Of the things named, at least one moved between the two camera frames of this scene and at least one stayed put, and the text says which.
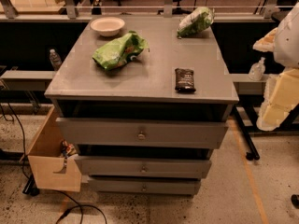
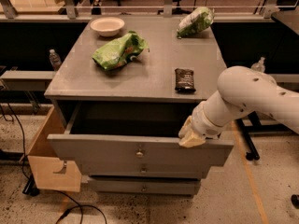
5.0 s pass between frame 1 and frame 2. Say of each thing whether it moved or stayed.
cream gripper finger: moved
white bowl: stayed
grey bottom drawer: stayed
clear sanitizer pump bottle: stayed
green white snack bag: stayed
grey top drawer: moved
